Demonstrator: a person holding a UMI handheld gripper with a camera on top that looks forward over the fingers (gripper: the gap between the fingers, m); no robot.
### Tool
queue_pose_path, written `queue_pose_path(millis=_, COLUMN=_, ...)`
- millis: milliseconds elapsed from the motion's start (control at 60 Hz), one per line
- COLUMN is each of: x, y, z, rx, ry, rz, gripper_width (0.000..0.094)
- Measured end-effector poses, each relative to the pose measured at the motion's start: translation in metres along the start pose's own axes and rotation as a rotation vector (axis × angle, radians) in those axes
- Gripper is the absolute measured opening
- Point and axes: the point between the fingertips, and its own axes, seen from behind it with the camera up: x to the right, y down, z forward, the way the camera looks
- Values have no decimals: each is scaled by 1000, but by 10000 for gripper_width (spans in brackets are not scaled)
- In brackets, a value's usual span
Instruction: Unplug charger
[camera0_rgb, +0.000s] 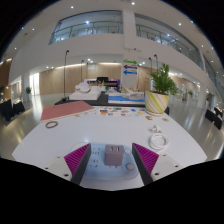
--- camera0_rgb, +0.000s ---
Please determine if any spread of colourful stickers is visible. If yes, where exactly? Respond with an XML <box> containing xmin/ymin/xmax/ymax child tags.
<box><xmin>94</xmin><ymin>105</ymin><xmax>148</xmax><ymax>118</ymax></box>

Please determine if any white architectural model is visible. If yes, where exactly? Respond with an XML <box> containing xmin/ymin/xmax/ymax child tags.
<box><xmin>68</xmin><ymin>82</ymin><xmax>102</xmax><ymax>101</ymax></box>

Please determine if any tall black light stand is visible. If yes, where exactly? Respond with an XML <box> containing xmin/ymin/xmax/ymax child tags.
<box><xmin>62</xmin><ymin>49</ymin><xmax>71</xmax><ymax>101</ymax></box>

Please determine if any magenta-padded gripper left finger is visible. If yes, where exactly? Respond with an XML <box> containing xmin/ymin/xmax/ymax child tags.
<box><xmin>42</xmin><ymin>143</ymin><xmax>92</xmax><ymax>186</ymax></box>

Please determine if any potted plant in striped pot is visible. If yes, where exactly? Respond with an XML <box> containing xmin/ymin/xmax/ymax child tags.
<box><xmin>144</xmin><ymin>63</ymin><xmax>180</xmax><ymax>117</ymax></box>

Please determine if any white power strip cable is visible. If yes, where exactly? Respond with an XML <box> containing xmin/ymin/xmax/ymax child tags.
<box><xmin>147</xmin><ymin>124</ymin><xmax>171</xmax><ymax>154</ymax></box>

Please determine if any flat salmon-red mat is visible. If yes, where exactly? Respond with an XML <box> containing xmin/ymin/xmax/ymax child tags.
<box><xmin>40</xmin><ymin>100</ymin><xmax>96</xmax><ymax>123</ymax></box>

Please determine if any white sign with coloured arrows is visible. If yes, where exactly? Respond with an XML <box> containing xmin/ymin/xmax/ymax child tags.
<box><xmin>121</xmin><ymin>58</ymin><xmax>139</xmax><ymax>90</ymax></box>

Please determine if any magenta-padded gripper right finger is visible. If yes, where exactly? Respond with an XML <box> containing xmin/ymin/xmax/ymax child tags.
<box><xmin>131</xmin><ymin>142</ymin><xmax>184</xmax><ymax>186</ymax></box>

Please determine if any wooden ring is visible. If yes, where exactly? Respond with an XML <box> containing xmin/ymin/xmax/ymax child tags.
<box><xmin>44</xmin><ymin>120</ymin><xmax>60</xmax><ymax>130</ymax></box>

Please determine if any small mauve-grey charger block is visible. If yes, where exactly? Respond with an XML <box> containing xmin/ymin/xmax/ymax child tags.
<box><xmin>104</xmin><ymin>143</ymin><xmax>126</xmax><ymax>167</ymax></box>

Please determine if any blue and white model board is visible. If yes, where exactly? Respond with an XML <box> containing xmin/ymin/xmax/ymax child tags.
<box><xmin>108</xmin><ymin>93</ymin><xmax>146</xmax><ymax>104</ymax></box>

